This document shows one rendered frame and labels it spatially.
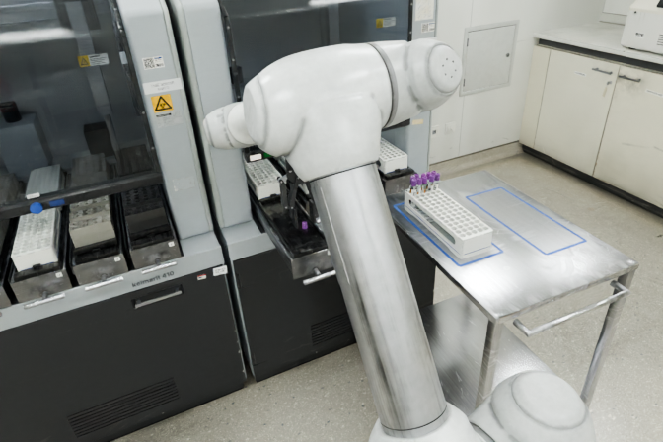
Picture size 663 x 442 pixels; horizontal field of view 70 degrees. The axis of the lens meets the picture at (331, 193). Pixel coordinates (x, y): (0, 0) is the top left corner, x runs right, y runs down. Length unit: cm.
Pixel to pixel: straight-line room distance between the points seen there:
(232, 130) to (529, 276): 81
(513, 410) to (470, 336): 106
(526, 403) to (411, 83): 50
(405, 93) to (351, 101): 9
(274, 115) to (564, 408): 59
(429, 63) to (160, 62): 88
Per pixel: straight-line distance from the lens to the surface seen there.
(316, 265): 136
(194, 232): 160
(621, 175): 342
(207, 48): 141
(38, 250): 153
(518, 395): 82
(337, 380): 205
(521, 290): 123
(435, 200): 143
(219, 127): 117
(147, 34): 138
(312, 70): 63
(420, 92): 69
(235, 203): 158
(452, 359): 177
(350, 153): 62
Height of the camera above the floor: 160
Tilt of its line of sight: 29 degrees down
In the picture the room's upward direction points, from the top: 3 degrees counter-clockwise
